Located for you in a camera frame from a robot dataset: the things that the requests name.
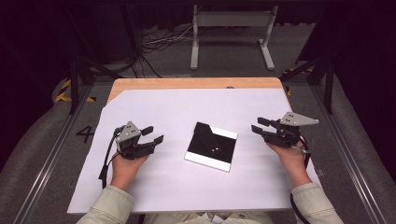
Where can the yellow black hazard tape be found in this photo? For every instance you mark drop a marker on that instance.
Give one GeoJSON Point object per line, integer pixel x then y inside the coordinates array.
{"type": "Point", "coordinates": [63, 90]}
{"type": "Point", "coordinates": [289, 90]}

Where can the white metal stand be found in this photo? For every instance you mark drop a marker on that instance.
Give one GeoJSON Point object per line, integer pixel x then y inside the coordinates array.
{"type": "Point", "coordinates": [232, 19]}

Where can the person's torso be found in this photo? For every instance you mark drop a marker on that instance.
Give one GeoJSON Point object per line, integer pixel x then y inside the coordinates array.
{"type": "Point", "coordinates": [205, 218]}

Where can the black metal stand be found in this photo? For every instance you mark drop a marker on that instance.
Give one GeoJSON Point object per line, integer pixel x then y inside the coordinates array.
{"type": "Point", "coordinates": [74, 84]}
{"type": "Point", "coordinates": [328, 84]}

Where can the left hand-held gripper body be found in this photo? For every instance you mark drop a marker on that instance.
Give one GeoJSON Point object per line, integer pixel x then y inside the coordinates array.
{"type": "Point", "coordinates": [128, 133]}

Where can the person's left hand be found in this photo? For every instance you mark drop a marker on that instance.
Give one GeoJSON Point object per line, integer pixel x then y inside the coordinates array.
{"type": "Point", "coordinates": [126, 169]}

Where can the person's right hand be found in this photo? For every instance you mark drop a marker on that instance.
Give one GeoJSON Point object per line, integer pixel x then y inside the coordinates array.
{"type": "Point", "coordinates": [291, 161]}

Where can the white paper sheet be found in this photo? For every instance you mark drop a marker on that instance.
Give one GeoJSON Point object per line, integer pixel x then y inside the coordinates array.
{"type": "Point", "coordinates": [186, 112]}

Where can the wooden table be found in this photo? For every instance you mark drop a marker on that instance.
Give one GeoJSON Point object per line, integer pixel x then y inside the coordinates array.
{"type": "Point", "coordinates": [186, 83]}

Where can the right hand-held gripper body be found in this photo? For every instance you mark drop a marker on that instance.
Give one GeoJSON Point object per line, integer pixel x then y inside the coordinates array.
{"type": "Point", "coordinates": [295, 119]}

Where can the aluminium floor rail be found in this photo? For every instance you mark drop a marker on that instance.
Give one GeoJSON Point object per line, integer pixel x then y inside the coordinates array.
{"type": "Point", "coordinates": [46, 161]}
{"type": "Point", "coordinates": [348, 161]}

